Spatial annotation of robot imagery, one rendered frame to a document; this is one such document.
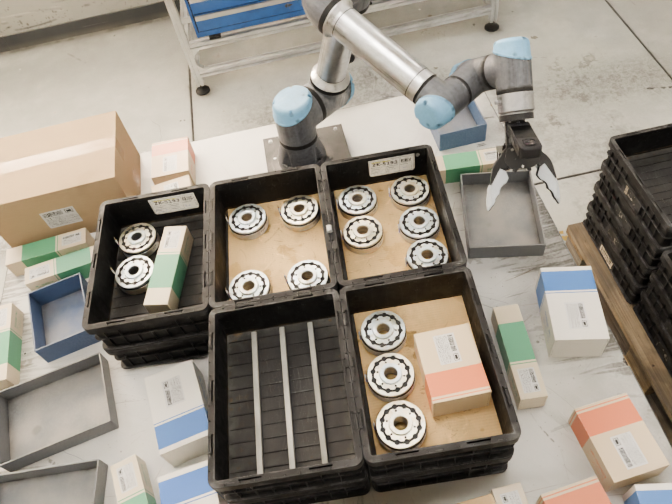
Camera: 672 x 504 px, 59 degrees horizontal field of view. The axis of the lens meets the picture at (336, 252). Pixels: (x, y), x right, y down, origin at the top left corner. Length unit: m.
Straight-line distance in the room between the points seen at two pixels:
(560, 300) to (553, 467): 0.38
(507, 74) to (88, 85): 2.97
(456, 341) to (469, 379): 0.09
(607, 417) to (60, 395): 1.31
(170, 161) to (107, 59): 2.14
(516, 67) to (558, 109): 1.87
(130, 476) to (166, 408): 0.16
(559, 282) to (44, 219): 1.45
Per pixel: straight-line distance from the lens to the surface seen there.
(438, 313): 1.42
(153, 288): 1.53
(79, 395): 1.70
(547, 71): 3.39
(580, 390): 1.52
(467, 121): 2.02
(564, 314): 1.50
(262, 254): 1.57
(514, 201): 1.80
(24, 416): 1.75
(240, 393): 1.39
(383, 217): 1.59
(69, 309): 1.85
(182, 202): 1.68
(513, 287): 1.63
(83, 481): 1.60
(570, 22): 3.75
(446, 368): 1.27
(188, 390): 1.48
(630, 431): 1.43
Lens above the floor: 2.06
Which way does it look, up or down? 53 degrees down
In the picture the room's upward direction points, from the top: 12 degrees counter-clockwise
